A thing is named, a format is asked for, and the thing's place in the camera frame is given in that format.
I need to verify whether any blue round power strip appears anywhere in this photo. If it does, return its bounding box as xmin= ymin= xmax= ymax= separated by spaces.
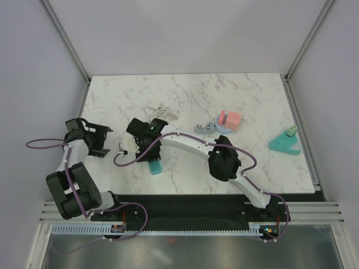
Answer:
xmin=194 ymin=116 xmax=236 ymax=136

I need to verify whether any pink plug adapter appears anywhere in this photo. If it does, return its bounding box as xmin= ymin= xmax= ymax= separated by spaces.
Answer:
xmin=218 ymin=110 xmax=227 ymax=126

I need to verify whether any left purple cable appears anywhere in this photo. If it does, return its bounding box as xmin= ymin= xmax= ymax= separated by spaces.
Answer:
xmin=25 ymin=137 xmax=93 ymax=219

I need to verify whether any teal triangular power strip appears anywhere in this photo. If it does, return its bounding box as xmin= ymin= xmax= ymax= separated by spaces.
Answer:
xmin=268 ymin=132 xmax=302 ymax=155

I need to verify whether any green plug adapter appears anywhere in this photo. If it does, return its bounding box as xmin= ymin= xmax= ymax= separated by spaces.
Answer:
xmin=286 ymin=125 xmax=298 ymax=137

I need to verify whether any right aluminium frame post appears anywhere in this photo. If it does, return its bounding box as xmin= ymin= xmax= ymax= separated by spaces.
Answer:
xmin=283 ymin=0 xmax=336 ymax=82

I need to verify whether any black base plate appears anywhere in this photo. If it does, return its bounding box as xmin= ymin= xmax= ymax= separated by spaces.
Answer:
xmin=91 ymin=194 xmax=291 ymax=229

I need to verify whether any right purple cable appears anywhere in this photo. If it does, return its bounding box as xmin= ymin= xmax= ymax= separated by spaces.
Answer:
xmin=113 ymin=131 xmax=291 ymax=244

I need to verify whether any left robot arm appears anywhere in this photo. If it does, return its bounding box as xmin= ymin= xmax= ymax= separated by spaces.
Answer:
xmin=46 ymin=118 xmax=123 ymax=220

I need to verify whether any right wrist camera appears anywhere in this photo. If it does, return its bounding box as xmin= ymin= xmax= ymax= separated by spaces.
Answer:
xmin=119 ymin=132 xmax=140 ymax=156

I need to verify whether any aluminium frame post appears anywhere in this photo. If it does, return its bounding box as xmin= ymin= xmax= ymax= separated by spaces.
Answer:
xmin=283 ymin=0 xmax=336 ymax=82
xmin=39 ymin=0 xmax=91 ymax=85

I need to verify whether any left aluminium frame post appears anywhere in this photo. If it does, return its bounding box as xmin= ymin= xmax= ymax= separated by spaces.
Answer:
xmin=39 ymin=0 xmax=91 ymax=85

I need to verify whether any white cord of teal strip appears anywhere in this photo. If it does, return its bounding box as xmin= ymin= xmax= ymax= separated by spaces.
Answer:
xmin=150 ymin=108 xmax=180 ymax=121

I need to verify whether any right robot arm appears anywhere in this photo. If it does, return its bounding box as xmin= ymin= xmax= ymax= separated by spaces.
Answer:
xmin=119 ymin=118 xmax=280 ymax=221

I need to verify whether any white plug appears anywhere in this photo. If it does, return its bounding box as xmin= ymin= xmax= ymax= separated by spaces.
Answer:
xmin=146 ymin=100 xmax=162 ymax=112

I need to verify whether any purple cable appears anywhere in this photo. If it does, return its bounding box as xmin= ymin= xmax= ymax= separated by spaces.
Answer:
xmin=25 ymin=137 xmax=93 ymax=219
xmin=113 ymin=131 xmax=291 ymax=244

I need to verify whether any pink cube socket adapter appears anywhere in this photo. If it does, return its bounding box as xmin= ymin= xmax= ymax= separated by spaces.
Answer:
xmin=224 ymin=112 xmax=241 ymax=131

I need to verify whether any white cable duct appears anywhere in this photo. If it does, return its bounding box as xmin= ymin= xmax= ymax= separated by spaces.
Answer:
xmin=51 ymin=223 xmax=280 ymax=236

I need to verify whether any teal rectangular power strip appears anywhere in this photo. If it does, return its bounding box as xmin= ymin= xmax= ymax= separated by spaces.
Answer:
xmin=148 ymin=160 xmax=162 ymax=175

